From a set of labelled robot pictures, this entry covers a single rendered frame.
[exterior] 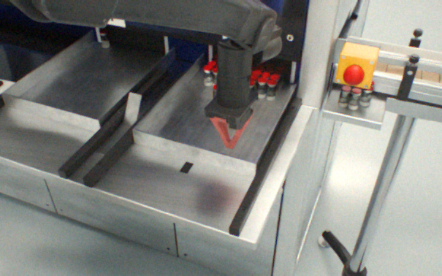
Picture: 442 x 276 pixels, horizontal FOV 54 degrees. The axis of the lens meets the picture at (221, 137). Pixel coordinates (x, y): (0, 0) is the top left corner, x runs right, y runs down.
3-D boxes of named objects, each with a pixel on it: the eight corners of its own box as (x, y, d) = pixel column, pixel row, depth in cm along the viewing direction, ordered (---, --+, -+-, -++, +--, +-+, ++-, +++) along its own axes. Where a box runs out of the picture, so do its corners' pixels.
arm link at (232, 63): (210, 37, 69) (239, 47, 66) (237, 27, 73) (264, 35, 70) (210, 77, 73) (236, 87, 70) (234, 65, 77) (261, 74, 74)
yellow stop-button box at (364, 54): (340, 66, 96) (346, 37, 92) (373, 73, 94) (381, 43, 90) (334, 84, 91) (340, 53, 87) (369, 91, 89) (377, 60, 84)
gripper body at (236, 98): (258, 101, 79) (261, 63, 75) (238, 128, 71) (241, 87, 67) (226, 93, 81) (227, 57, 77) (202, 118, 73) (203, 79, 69)
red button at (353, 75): (343, 76, 90) (347, 59, 88) (363, 79, 89) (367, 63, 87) (340, 85, 88) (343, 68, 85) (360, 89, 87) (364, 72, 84)
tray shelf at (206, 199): (80, 44, 125) (79, 38, 124) (320, 96, 105) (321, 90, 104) (-59, 143, 91) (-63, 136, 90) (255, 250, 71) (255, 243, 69)
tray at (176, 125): (203, 64, 113) (202, 52, 110) (301, 85, 105) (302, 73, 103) (134, 142, 88) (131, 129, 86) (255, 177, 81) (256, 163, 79)
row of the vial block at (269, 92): (206, 81, 106) (205, 64, 103) (276, 96, 101) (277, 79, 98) (202, 85, 105) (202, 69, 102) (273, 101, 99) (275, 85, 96)
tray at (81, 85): (93, 41, 123) (91, 30, 121) (175, 58, 115) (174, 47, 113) (5, 106, 99) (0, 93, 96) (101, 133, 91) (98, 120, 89)
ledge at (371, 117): (333, 86, 108) (334, 79, 107) (387, 97, 105) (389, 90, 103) (321, 117, 98) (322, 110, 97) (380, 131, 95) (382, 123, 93)
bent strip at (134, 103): (133, 114, 96) (130, 91, 92) (145, 117, 95) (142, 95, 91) (95, 152, 86) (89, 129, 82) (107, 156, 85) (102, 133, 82)
